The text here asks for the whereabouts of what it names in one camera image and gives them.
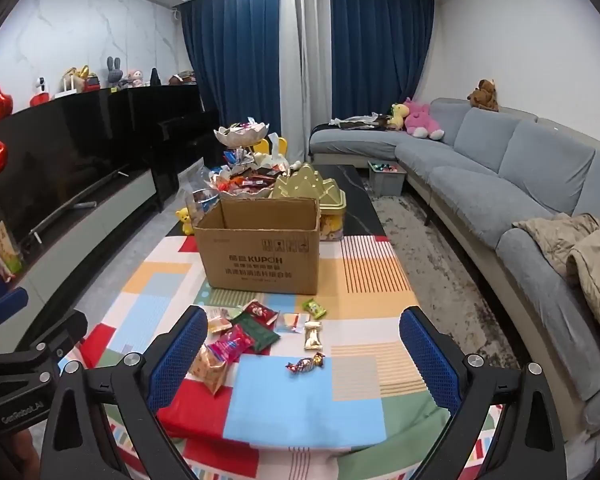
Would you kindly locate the pile of clothes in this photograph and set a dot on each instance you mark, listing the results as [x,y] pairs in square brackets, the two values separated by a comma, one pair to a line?
[355,121]

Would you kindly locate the white router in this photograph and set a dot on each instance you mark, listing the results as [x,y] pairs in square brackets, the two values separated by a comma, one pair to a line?
[67,87]

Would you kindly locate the black metronome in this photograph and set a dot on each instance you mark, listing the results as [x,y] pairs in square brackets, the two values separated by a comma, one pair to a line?
[155,78]

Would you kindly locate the dark green snack packet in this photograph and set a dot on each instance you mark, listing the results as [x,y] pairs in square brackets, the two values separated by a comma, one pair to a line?
[257,335]

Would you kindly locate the colourful printed paper bag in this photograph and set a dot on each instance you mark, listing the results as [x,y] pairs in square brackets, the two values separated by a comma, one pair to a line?
[2,252]

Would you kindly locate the black piano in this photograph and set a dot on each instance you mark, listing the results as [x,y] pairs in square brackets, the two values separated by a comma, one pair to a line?
[150,125]

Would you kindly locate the pink plush toy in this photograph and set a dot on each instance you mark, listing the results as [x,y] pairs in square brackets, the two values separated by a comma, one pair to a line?
[422,117]

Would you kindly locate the tan snack packet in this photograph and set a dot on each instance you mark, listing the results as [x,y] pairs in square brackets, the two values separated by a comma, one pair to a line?
[211,372]

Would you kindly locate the clear plastic snack jar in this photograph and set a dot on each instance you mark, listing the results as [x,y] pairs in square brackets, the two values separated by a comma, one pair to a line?
[202,205]

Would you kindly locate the white sheer curtain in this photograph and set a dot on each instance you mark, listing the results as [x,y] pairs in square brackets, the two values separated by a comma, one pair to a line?
[305,60]

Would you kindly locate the gold figurine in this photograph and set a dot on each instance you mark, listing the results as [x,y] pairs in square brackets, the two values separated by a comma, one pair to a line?
[82,75]

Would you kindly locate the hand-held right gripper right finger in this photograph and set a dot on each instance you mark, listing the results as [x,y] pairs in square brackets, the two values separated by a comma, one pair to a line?
[425,360]

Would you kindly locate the red snack packet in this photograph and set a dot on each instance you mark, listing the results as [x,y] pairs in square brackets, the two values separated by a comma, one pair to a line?
[260,311]

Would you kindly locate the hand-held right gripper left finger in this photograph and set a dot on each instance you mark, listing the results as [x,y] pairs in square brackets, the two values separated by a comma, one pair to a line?
[177,355]

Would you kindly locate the heap of assorted snack packets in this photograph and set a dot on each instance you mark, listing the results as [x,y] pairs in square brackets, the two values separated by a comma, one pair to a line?
[245,182]

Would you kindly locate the grey remote control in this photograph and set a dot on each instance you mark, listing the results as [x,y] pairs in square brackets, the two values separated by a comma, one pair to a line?
[86,205]

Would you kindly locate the green candy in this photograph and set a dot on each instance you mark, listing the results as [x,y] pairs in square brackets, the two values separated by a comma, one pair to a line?
[314,308]

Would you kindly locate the white and gold candy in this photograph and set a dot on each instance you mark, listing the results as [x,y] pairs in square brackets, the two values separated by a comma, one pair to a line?
[312,336]

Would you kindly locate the grey television cabinet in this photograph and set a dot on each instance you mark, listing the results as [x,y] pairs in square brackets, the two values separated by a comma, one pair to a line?
[80,240]

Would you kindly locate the grey patterned rug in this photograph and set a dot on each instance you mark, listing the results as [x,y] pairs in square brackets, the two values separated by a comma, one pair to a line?
[430,250]

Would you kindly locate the pale yellow snack packet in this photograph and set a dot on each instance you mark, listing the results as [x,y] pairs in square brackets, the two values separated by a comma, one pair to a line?
[217,321]

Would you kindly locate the blue curtain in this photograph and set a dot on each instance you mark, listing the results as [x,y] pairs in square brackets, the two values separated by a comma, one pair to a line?
[230,60]
[380,50]

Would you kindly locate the clear orange-print snack packet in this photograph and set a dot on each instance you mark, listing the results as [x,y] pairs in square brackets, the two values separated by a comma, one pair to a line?
[292,321]

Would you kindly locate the tiered white bowl stand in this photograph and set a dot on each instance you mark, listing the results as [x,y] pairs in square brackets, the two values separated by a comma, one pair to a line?
[240,135]

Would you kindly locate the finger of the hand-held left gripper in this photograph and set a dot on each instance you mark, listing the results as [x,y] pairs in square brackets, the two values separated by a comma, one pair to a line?
[62,330]
[7,306]

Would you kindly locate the grey bunny plush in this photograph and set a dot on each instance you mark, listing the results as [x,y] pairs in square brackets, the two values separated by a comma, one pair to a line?
[114,72]

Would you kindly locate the grey corner sofa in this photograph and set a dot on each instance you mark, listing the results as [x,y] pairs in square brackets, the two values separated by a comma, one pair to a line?
[480,195]

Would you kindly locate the pink doll plush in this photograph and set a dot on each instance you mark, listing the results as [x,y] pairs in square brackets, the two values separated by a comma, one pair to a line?
[135,78]

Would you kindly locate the white and red camera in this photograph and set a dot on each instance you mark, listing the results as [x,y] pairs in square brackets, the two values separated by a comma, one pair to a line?
[41,90]

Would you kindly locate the beige quilted jacket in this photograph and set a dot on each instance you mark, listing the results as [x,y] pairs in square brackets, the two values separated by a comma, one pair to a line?
[560,240]

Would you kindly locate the yellow bear figure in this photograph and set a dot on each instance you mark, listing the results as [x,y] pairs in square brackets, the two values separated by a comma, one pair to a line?
[185,220]

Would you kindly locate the stack of books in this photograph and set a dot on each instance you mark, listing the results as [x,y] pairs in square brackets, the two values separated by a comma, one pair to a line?
[182,79]

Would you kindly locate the brown plush toy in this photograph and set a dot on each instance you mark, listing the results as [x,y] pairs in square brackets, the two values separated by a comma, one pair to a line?
[485,95]

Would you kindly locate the clear plastic bag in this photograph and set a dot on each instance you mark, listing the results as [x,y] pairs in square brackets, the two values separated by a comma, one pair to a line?
[195,177]

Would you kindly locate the shiny foil candy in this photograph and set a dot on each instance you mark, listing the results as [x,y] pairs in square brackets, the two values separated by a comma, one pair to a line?
[304,365]

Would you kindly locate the grey toy storage bin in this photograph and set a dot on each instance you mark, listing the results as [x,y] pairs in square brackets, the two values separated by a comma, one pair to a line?
[387,182]

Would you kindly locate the brown cardboard box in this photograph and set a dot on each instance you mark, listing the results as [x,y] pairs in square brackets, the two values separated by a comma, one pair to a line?
[260,265]

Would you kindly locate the gold mountain-lid biscuit tin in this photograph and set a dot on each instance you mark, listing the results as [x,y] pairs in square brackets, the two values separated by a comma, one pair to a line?
[300,187]

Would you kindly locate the colourful patchwork tablecloth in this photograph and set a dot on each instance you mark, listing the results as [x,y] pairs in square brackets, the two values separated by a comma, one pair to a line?
[300,410]

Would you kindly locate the person's left hand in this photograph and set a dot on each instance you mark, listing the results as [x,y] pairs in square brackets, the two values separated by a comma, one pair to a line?
[22,455]

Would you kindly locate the pink snack packet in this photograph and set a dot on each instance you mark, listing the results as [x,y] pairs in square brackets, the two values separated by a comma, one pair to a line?
[230,344]

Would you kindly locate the black television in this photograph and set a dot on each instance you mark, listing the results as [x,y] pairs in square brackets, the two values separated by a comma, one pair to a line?
[55,160]

